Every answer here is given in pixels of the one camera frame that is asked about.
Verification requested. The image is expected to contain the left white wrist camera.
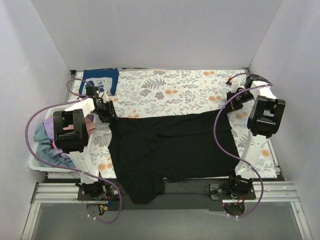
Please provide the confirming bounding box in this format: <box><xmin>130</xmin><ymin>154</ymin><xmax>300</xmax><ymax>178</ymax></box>
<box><xmin>96</xmin><ymin>90</ymin><xmax>110</xmax><ymax>104</ymax></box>

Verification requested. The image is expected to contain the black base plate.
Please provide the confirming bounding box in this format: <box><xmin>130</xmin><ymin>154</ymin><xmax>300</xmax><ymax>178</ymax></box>
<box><xmin>77</xmin><ymin>177</ymin><xmax>256</xmax><ymax>212</ymax></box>

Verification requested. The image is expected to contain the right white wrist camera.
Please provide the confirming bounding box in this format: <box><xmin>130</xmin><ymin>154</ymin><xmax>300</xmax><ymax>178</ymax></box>
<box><xmin>226</xmin><ymin>80</ymin><xmax>244</xmax><ymax>94</ymax></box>

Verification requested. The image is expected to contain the black t shirt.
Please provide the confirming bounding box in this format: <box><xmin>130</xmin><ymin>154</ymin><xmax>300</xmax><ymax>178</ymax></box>
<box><xmin>108</xmin><ymin>110</ymin><xmax>239</xmax><ymax>204</ymax></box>

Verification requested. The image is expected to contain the pink t shirt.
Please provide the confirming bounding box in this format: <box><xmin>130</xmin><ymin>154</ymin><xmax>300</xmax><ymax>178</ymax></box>
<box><xmin>85</xmin><ymin>116</ymin><xmax>97</xmax><ymax>136</ymax></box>

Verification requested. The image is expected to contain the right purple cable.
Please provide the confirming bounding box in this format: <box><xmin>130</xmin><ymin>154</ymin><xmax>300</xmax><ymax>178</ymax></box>
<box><xmin>212</xmin><ymin>72</ymin><xmax>273</xmax><ymax>219</ymax></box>

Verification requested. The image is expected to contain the purple cable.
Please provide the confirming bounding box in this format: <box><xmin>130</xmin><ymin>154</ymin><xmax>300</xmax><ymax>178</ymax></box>
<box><xmin>212</xmin><ymin>72</ymin><xmax>273</xmax><ymax>219</ymax></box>
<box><xmin>24</xmin><ymin>78</ymin><xmax>125</xmax><ymax>224</ymax></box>

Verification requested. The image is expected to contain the white laundry basket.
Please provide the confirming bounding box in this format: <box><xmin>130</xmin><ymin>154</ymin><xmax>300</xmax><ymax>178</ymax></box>
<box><xmin>28</xmin><ymin>104</ymin><xmax>93</xmax><ymax>173</ymax></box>

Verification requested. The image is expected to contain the light blue t shirt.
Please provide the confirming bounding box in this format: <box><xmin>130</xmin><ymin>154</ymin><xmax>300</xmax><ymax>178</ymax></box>
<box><xmin>33</xmin><ymin>123</ymin><xmax>77</xmax><ymax>171</ymax></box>

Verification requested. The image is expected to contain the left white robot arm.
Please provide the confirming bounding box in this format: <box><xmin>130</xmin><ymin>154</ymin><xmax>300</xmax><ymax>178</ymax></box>
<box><xmin>52</xmin><ymin>86</ymin><xmax>120</xmax><ymax>201</ymax></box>

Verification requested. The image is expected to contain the folded blue printed t shirt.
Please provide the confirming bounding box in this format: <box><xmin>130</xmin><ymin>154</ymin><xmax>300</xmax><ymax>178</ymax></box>
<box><xmin>78</xmin><ymin>68</ymin><xmax>119</xmax><ymax>96</ymax></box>

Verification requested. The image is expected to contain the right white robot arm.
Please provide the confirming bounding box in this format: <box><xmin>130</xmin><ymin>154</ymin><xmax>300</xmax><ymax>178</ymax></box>
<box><xmin>226</xmin><ymin>73</ymin><xmax>286</xmax><ymax>199</ymax></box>

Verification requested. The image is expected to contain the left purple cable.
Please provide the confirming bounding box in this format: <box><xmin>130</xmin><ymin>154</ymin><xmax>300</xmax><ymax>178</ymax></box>
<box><xmin>24</xmin><ymin>78</ymin><xmax>125</xmax><ymax>224</ymax></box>

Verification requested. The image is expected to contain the aluminium frame rail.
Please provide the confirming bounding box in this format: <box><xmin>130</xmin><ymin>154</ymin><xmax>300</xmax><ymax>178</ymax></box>
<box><xmin>21</xmin><ymin>181</ymin><xmax>312</xmax><ymax>240</ymax></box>

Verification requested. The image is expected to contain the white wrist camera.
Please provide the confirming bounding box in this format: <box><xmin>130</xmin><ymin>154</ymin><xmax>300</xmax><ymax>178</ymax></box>
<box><xmin>226</xmin><ymin>80</ymin><xmax>244</xmax><ymax>94</ymax></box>
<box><xmin>96</xmin><ymin>90</ymin><xmax>110</xmax><ymax>104</ymax></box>

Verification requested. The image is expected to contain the lilac t shirt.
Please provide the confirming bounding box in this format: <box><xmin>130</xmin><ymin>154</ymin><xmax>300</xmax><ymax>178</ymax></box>
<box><xmin>43</xmin><ymin>117</ymin><xmax>75</xmax><ymax>168</ymax></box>

